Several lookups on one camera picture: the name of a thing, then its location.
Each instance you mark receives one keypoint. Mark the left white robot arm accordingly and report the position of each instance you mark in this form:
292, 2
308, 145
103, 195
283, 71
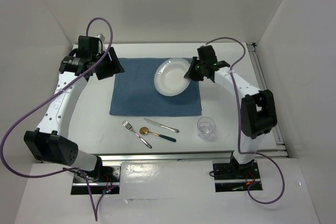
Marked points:
49, 141

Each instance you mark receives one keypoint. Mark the gold spoon green handle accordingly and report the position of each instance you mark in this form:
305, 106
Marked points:
146, 131

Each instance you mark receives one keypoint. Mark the aluminium front rail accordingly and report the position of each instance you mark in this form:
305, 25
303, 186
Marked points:
165, 157

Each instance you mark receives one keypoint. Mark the aluminium right side rail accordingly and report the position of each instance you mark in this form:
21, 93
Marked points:
281, 150

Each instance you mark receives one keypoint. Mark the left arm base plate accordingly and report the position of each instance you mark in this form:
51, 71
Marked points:
108, 182

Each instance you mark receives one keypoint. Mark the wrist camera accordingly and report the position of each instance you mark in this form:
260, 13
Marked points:
90, 47
206, 54

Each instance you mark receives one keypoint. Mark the clear drinking glass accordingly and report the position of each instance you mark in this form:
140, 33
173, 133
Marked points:
206, 129

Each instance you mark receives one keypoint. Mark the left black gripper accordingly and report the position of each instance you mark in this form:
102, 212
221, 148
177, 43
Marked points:
110, 70

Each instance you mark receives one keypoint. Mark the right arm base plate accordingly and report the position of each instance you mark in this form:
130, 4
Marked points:
227, 181

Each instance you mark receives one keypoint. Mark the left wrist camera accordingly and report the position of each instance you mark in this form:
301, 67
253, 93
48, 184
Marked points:
90, 47

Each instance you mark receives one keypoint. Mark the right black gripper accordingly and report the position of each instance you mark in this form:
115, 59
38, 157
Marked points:
191, 74

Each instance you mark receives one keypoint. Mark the blue cloth napkin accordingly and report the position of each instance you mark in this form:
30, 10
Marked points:
134, 93

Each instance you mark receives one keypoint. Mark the silver fork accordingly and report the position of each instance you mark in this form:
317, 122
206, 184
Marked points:
130, 128

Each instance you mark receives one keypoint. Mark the silver table knife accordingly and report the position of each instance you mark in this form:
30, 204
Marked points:
161, 125

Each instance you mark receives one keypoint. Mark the aluminium rail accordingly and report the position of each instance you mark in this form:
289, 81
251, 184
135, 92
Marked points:
165, 157
281, 150

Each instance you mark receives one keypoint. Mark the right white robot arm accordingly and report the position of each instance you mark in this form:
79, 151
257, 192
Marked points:
255, 107

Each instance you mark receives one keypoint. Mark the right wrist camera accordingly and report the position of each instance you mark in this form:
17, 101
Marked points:
206, 54

